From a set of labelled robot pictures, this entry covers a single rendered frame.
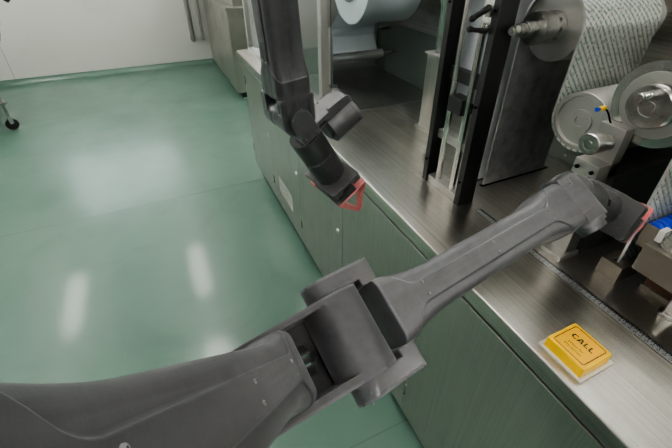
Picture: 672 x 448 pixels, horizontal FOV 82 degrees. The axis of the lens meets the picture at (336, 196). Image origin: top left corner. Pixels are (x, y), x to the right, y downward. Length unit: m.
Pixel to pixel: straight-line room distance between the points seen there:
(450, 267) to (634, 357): 0.52
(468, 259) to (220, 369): 0.30
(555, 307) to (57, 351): 1.93
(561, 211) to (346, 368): 0.34
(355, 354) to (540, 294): 0.60
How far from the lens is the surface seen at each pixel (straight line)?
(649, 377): 0.86
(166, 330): 2.02
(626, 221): 0.75
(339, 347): 0.34
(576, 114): 0.96
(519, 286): 0.89
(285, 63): 0.57
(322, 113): 0.64
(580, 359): 0.78
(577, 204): 0.59
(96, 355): 2.06
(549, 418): 0.90
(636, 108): 0.87
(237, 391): 0.17
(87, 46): 6.00
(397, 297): 0.37
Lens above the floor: 1.49
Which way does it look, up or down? 34 degrees down
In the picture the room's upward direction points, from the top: straight up
